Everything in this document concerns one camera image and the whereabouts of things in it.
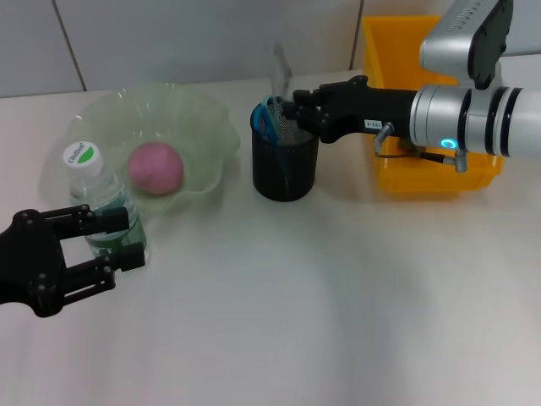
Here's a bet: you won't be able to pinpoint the pale green glass fruit plate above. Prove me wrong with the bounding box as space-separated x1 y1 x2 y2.
63 83 242 221

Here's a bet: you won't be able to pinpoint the blue scissors with sheath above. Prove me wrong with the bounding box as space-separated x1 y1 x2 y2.
252 96 298 184

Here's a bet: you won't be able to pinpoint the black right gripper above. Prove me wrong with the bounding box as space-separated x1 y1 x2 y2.
292 74 418 145

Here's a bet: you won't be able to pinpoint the clear plastic ruler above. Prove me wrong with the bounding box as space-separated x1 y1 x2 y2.
272 41 295 112

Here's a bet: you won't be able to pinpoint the pink peach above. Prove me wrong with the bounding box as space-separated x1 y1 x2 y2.
127 141 186 195

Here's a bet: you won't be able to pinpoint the clear water bottle green label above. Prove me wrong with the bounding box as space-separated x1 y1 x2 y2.
63 140 151 276

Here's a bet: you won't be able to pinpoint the silver black wrist camera box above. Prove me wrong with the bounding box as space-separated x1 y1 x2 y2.
418 0 515 91

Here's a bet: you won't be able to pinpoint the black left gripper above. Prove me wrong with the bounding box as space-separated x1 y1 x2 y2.
0 204 147 318

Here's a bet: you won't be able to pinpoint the black mesh pen cup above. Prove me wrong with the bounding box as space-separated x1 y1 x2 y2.
250 96 321 203

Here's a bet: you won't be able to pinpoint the yellow plastic bin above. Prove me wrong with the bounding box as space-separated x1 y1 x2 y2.
362 15 506 200

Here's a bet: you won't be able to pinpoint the right gripper cable with plug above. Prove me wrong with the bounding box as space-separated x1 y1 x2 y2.
371 122 469 174

